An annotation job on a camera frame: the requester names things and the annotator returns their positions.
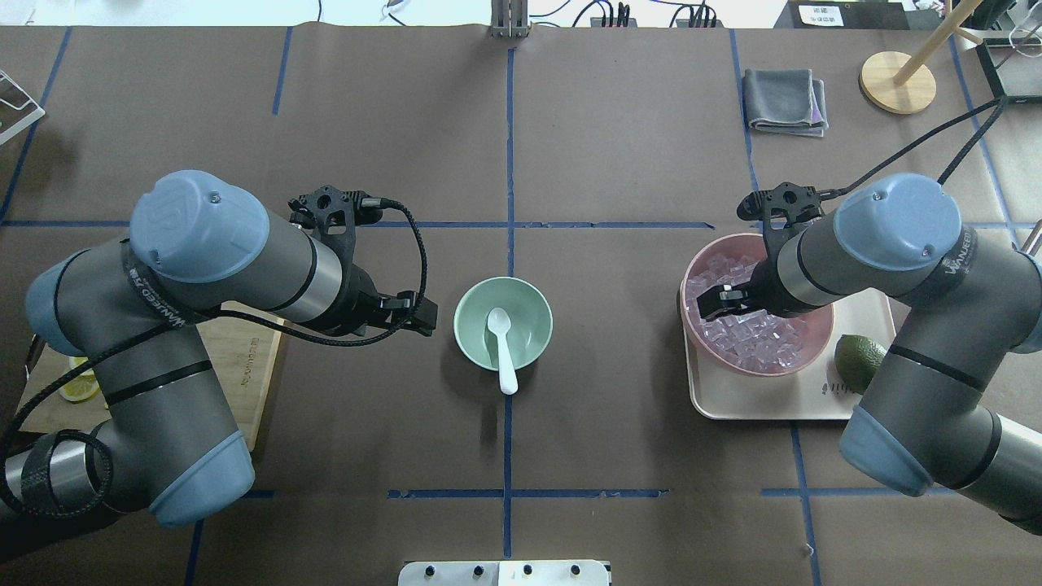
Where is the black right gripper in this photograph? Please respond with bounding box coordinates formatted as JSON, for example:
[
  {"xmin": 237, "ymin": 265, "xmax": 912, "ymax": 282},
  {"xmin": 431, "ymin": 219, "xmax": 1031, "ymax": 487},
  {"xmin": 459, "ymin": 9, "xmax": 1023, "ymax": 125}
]
[{"xmin": 696, "ymin": 277, "xmax": 774, "ymax": 321}]

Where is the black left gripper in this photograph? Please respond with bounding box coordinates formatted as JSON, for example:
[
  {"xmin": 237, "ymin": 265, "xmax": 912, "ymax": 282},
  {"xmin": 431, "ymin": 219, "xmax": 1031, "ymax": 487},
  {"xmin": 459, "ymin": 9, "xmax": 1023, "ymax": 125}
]
[{"xmin": 342, "ymin": 282, "xmax": 438, "ymax": 337}]

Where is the white plastic spoon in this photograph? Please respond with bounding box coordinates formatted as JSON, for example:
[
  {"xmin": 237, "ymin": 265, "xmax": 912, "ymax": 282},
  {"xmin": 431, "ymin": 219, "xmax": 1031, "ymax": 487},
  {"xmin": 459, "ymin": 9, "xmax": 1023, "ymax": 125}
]
[{"xmin": 485, "ymin": 307, "xmax": 519, "ymax": 396}]

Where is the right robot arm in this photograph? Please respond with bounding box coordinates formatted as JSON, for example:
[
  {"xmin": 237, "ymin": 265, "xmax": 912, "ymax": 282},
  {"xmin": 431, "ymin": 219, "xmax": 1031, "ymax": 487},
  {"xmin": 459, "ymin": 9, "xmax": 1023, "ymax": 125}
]
[{"xmin": 697, "ymin": 172, "xmax": 1041, "ymax": 535}]

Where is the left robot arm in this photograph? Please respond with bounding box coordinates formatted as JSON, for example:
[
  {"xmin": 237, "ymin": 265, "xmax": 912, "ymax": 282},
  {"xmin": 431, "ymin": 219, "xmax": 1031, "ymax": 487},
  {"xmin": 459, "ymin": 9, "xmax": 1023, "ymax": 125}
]
[{"xmin": 2, "ymin": 170, "xmax": 438, "ymax": 539}]

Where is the pink bowl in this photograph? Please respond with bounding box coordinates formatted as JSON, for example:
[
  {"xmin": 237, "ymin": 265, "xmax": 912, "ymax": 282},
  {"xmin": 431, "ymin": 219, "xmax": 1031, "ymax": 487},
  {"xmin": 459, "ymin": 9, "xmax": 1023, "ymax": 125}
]
[{"xmin": 680, "ymin": 233, "xmax": 834, "ymax": 376}]

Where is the clear ice cubes pile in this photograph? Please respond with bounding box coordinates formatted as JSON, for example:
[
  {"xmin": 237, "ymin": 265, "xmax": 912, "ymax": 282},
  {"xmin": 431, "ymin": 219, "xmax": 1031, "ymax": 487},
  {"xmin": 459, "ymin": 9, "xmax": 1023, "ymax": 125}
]
[{"xmin": 684, "ymin": 255, "xmax": 808, "ymax": 374}]

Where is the mint green bowl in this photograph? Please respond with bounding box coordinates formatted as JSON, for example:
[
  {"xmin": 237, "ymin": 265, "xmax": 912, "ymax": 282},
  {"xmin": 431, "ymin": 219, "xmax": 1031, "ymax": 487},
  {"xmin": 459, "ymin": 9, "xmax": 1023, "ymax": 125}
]
[{"xmin": 453, "ymin": 277, "xmax": 554, "ymax": 371}]

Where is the cream plastic tray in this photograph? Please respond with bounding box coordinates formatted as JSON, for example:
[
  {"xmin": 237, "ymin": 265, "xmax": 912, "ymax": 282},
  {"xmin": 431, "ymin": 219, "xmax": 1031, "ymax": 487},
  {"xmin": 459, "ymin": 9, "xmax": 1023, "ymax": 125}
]
[{"xmin": 685, "ymin": 290, "xmax": 895, "ymax": 420}]

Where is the green avocado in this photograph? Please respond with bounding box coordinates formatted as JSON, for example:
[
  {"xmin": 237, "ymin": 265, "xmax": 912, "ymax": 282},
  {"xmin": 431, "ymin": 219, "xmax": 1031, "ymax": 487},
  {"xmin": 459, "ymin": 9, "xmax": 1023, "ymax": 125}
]
[{"xmin": 834, "ymin": 334, "xmax": 888, "ymax": 396}]

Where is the bamboo cutting board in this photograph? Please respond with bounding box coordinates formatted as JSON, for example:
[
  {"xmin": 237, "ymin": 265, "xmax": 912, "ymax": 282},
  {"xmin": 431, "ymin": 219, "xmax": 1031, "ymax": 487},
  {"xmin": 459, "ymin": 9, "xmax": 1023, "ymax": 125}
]
[{"xmin": 21, "ymin": 317, "xmax": 282, "ymax": 450}]

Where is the grey folded cloth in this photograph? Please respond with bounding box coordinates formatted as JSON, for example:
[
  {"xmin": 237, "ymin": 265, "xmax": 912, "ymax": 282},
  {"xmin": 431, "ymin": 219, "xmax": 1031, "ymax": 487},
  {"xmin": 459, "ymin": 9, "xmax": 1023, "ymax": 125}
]
[{"xmin": 742, "ymin": 69, "xmax": 830, "ymax": 138}]

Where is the wooden paper towel stand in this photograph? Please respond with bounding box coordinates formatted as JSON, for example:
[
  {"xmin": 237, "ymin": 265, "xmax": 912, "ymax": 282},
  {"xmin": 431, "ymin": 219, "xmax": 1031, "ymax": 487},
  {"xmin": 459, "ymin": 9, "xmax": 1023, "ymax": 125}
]
[{"xmin": 857, "ymin": 1, "xmax": 982, "ymax": 115}]

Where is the lower lemon slice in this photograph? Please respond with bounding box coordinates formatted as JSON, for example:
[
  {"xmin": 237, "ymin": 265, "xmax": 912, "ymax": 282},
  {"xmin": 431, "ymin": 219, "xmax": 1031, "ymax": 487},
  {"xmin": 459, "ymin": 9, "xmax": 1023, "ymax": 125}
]
[{"xmin": 57, "ymin": 370, "xmax": 100, "ymax": 404}]

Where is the black tray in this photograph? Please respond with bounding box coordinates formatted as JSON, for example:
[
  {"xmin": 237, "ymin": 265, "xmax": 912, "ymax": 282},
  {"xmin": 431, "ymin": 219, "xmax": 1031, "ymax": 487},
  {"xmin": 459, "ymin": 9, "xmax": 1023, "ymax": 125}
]
[{"xmin": 975, "ymin": 38, "xmax": 1041, "ymax": 104}]

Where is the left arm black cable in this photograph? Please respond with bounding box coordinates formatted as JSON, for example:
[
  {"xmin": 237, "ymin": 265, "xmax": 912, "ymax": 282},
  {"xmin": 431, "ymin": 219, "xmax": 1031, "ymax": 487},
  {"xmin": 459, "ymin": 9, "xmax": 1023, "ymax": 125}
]
[{"xmin": 0, "ymin": 198, "xmax": 428, "ymax": 522}]

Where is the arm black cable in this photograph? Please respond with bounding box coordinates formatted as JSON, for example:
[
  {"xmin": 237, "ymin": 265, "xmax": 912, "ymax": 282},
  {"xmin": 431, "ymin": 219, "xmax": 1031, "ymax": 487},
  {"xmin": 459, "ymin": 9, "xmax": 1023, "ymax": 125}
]
[
  {"xmin": 0, "ymin": 198, "xmax": 428, "ymax": 522},
  {"xmin": 818, "ymin": 96, "xmax": 1010, "ymax": 200}
]

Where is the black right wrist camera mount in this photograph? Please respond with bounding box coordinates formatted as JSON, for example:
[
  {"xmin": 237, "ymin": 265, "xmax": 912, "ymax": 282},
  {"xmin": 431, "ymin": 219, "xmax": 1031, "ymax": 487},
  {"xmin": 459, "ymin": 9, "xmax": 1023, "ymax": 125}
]
[{"xmin": 736, "ymin": 182, "xmax": 824, "ymax": 229}]

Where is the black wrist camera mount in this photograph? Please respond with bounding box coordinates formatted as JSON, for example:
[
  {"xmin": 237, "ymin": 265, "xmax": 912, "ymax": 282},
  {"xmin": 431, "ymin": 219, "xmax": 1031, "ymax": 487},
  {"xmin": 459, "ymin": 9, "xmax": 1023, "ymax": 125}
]
[
  {"xmin": 287, "ymin": 185, "xmax": 384, "ymax": 247},
  {"xmin": 736, "ymin": 182, "xmax": 824, "ymax": 229}
]

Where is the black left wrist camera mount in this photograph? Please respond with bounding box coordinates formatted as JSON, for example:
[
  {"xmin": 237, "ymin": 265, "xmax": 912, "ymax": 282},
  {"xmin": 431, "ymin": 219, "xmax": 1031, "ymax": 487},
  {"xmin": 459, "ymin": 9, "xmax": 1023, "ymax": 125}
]
[{"xmin": 287, "ymin": 185, "xmax": 384, "ymax": 247}]

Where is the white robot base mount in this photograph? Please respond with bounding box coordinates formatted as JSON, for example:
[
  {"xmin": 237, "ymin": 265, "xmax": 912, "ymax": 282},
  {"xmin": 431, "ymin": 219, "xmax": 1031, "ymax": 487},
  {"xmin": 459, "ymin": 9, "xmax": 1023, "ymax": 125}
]
[{"xmin": 397, "ymin": 559, "xmax": 613, "ymax": 585}]

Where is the aluminium frame post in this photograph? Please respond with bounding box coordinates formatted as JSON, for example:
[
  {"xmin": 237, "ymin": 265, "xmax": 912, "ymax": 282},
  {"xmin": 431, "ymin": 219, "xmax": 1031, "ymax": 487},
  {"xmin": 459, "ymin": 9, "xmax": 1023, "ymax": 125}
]
[{"xmin": 490, "ymin": 0, "xmax": 531, "ymax": 38}]

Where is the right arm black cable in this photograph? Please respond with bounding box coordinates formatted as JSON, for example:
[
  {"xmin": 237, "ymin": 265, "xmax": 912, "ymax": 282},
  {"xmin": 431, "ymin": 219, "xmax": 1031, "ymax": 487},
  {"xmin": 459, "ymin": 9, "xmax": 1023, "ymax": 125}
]
[{"xmin": 818, "ymin": 96, "xmax": 1010, "ymax": 200}]

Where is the wire cup rack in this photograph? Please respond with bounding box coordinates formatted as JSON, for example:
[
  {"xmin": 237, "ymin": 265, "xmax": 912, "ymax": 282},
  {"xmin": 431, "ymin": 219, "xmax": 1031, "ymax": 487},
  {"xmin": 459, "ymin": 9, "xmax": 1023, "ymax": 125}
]
[{"xmin": 0, "ymin": 70, "xmax": 46, "ymax": 145}]

